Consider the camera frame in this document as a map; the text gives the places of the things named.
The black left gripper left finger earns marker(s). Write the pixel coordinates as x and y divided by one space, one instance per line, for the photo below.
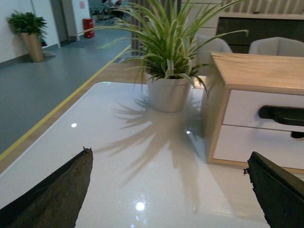
56 201

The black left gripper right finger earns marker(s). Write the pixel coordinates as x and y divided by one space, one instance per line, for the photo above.
279 193

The wooden drawer cabinet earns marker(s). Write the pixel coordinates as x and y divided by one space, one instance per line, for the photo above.
258 73

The right grey armchair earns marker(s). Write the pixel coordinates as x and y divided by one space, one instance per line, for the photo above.
277 46

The grey armchair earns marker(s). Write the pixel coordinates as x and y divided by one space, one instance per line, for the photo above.
203 55
277 46

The white plant pot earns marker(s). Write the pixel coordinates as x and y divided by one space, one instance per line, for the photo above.
167 95

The left grey armchair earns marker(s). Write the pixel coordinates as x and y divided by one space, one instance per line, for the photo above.
203 55

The tall gold planter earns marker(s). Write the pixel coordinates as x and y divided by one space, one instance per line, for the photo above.
33 46

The dark reception counter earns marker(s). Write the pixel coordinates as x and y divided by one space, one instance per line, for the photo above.
240 31

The green background floor plant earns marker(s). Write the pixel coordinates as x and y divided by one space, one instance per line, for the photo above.
27 22

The red bin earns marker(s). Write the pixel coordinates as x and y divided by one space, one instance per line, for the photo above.
88 26

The spider plant green leaves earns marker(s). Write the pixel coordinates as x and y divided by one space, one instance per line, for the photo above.
167 39

